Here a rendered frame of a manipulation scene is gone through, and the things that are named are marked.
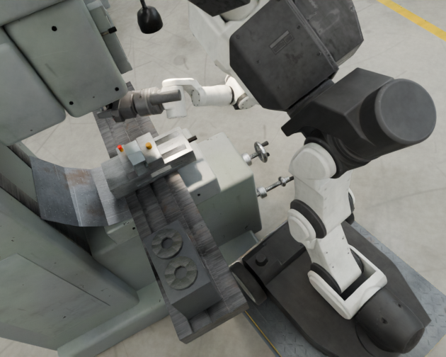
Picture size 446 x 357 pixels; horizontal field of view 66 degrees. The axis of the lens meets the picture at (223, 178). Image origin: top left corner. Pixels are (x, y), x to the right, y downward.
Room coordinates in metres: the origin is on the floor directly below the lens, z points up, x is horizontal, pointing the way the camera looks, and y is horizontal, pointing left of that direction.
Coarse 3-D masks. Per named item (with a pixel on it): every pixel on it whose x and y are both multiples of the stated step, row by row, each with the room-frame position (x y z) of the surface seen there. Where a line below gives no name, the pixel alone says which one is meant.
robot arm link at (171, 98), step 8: (152, 88) 0.91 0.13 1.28; (168, 88) 0.88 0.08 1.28; (176, 88) 0.88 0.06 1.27; (152, 96) 0.85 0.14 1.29; (160, 96) 0.84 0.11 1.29; (168, 96) 0.84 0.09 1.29; (176, 96) 0.83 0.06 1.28; (184, 96) 0.88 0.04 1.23; (152, 104) 0.85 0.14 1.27; (160, 104) 0.86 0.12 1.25; (168, 104) 0.85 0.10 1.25; (176, 104) 0.84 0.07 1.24; (184, 104) 0.85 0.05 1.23; (152, 112) 0.85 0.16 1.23; (160, 112) 0.86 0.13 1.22; (168, 112) 0.84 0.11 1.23; (176, 112) 0.82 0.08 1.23; (184, 112) 0.83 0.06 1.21
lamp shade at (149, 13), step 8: (144, 8) 1.01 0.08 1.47; (152, 8) 1.01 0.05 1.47; (144, 16) 0.99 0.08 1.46; (152, 16) 0.99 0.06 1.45; (160, 16) 1.01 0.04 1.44; (144, 24) 0.99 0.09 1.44; (152, 24) 0.98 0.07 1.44; (160, 24) 1.00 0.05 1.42; (144, 32) 0.99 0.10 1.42; (152, 32) 0.98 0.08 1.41
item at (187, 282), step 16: (176, 224) 0.51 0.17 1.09; (144, 240) 0.49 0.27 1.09; (160, 240) 0.47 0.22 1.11; (176, 240) 0.45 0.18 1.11; (160, 256) 0.42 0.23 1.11; (176, 256) 0.41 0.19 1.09; (192, 256) 0.40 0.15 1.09; (160, 272) 0.38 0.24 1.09; (176, 272) 0.36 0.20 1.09; (192, 272) 0.35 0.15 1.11; (176, 288) 0.32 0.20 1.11; (192, 288) 0.31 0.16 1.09; (208, 288) 0.31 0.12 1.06; (176, 304) 0.29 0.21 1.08; (192, 304) 0.29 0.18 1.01; (208, 304) 0.30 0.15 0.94
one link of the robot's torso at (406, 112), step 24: (360, 72) 0.47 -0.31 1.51; (312, 96) 0.49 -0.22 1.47; (336, 96) 0.43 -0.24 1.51; (360, 96) 0.41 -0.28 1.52; (384, 96) 0.36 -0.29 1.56; (408, 96) 0.35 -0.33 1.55; (288, 120) 0.51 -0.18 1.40; (312, 120) 0.44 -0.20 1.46; (336, 120) 0.39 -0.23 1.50; (360, 120) 0.36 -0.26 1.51; (384, 120) 0.32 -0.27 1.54; (408, 120) 0.32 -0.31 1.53; (432, 120) 0.31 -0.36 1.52; (360, 144) 0.34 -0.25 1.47; (384, 144) 0.31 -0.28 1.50; (408, 144) 0.29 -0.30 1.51
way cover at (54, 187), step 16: (32, 160) 0.98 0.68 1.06; (48, 176) 0.92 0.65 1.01; (64, 176) 0.96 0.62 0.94; (80, 176) 0.98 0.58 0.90; (96, 176) 0.99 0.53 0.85; (48, 192) 0.84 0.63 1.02; (64, 192) 0.87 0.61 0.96; (80, 192) 0.89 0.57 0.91; (96, 192) 0.90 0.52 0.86; (48, 208) 0.75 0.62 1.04; (64, 208) 0.78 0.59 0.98; (80, 208) 0.80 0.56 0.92; (96, 208) 0.81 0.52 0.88; (112, 208) 0.81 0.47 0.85; (128, 208) 0.79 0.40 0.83; (80, 224) 0.72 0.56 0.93; (96, 224) 0.73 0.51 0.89; (112, 224) 0.73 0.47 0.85
